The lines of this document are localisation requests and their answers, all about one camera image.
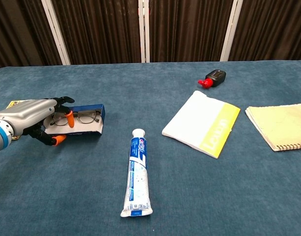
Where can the white frame post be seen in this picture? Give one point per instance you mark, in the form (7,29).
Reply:
(230,29)
(56,32)
(147,37)

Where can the white blue toothpaste tube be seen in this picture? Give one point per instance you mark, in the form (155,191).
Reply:
(138,177)

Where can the black bottle red cap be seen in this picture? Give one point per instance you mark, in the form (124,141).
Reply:
(216,77)

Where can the blue cardboard glasses case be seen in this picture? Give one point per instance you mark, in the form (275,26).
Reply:
(86,129)

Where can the yellow snack box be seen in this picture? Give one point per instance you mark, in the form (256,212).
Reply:
(15,103)

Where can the blue felt table mat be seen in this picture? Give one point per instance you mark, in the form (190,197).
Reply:
(189,196)

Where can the tan spiral notebook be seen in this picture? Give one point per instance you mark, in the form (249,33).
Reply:
(280,125)

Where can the dark brown curtain panel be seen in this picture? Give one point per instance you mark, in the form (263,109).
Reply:
(17,29)
(189,29)
(98,29)
(270,29)

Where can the white and yellow book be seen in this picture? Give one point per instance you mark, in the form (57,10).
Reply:
(199,123)

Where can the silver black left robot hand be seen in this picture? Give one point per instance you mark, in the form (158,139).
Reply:
(25,114)

